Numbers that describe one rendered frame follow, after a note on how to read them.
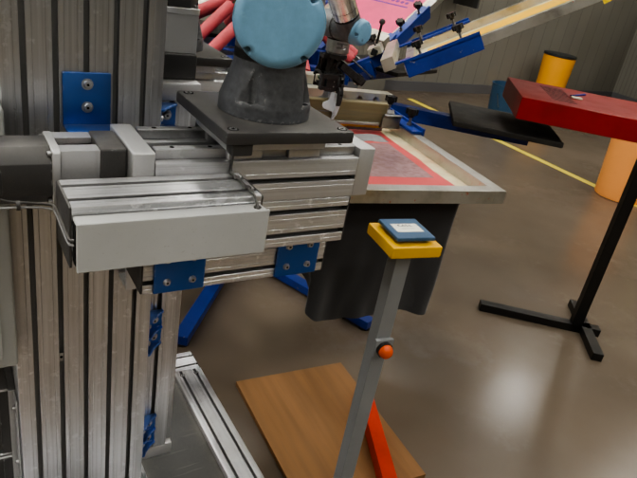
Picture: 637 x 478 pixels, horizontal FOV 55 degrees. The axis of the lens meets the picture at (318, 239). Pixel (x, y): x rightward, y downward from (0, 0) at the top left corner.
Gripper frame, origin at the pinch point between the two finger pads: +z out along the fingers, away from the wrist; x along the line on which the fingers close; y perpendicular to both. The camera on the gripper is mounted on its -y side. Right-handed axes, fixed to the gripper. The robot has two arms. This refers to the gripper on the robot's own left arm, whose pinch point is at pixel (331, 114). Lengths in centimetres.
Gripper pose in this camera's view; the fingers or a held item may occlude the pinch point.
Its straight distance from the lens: 210.8
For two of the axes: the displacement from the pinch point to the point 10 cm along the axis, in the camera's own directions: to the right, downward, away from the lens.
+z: -1.7, 8.9, 4.3
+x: 3.6, 4.6, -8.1
